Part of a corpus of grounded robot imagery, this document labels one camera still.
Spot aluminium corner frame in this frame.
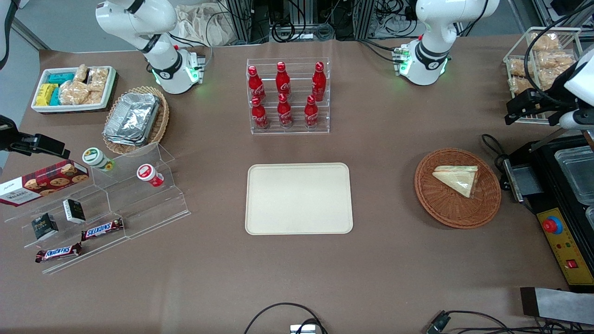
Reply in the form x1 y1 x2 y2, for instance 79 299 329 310
508 0 594 34

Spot white wire rack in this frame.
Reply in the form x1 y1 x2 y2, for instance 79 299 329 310
504 27 584 125

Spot beige cloth bag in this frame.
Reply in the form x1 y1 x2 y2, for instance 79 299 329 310
174 5 235 47

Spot black machine power cable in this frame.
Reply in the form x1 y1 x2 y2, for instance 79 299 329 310
481 134 512 192

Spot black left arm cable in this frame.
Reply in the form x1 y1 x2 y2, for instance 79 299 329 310
523 2 594 110

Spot clear acrylic step display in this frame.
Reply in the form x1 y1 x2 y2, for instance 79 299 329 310
4 143 191 275

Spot triangular sandwich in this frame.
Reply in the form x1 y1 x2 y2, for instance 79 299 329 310
432 165 479 199

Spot red cola bottle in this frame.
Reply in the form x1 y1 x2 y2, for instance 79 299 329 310
251 96 270 130
311 62 327 102
276 62 291 97
304 95 320 129
247 65 266 102
277 93 293 128

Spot bagged bread rolls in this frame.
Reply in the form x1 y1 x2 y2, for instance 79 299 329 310
537 50 576 70
530 32 561 51
538 66 572 90
508 77 535 95
510 59 534 77

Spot large clear plastic container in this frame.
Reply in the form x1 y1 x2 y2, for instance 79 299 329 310
555 145 594 205

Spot round brown wicker basket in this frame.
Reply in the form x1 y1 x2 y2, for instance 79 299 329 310
414 148 502 229

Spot oval light wicker basket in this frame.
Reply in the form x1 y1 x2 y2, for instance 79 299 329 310
103 86 169 156

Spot grey flat strip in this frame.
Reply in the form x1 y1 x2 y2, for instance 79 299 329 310
520 287 594 325

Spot white rectangular snack tray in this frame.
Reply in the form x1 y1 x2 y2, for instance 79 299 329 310
31 66 118 114

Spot clear acrylic bottle rack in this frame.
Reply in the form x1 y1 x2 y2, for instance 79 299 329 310
246 57 331 135

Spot red tartan cookie box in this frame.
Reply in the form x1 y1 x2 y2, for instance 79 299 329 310
0 160 90 207

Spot black cable with connector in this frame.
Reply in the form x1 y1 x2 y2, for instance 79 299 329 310
426 310 594 334

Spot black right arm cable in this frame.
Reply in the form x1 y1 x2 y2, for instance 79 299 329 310
0 0 21 71

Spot aluminium frame with cables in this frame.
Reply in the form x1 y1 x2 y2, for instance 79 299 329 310
223 0 418 45

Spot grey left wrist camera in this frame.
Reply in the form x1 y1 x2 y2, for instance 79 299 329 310
507 90 556 116

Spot black looped cable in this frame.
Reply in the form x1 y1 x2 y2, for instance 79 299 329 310
244 302 328 334

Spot black arm base cable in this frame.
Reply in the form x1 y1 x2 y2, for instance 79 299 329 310
358 39 400 64

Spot black sealing machine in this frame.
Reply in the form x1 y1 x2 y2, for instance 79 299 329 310
499 128 594 293

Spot green lid dessert cup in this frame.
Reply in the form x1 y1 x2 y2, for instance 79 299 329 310
82 147 115 173

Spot small black box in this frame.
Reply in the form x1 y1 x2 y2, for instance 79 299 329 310
31 212 59 241
63 199 87 225

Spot brown chocolate bar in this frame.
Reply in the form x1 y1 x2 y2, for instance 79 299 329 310
81 218 124 242
35 242 83 264

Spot cream plastic tray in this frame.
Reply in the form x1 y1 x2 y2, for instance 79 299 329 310
245 162 354 236

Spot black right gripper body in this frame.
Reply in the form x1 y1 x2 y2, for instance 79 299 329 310
0 115 20 153

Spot yellow snack packet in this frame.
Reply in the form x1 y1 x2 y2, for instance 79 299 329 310
36 83 58 107

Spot red lid dessert cup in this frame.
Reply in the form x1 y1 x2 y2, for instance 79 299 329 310
136 164 164 188

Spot aluminium foil tray stack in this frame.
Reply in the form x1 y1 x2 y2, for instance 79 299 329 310
103 93 161 147

